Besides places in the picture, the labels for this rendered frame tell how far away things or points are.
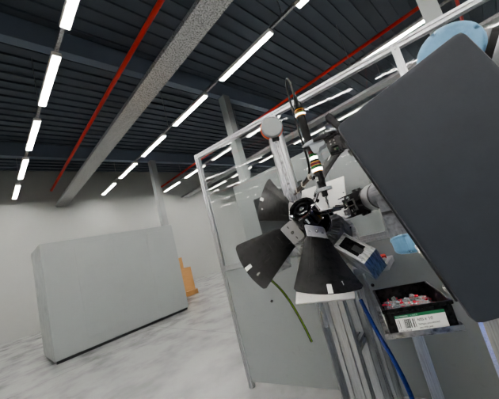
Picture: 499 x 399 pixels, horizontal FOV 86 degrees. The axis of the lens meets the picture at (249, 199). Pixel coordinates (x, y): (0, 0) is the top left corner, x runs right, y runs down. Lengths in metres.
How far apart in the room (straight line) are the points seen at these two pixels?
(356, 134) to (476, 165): 0.09
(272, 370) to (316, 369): 0.38
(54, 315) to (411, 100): 5.94
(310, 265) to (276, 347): 1.43
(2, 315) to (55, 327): 6.67
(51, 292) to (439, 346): 5.55
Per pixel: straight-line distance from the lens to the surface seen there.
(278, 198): 1.29
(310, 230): 1.08
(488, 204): 0.25
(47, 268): 6.00
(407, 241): 0.73
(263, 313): 2.28
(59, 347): 6.05
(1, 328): 12.60
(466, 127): 0.25
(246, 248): 1.19
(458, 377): 2.04
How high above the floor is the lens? 1.14
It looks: 9 degrees up
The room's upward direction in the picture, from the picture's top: 15 degrees counter-clockwise
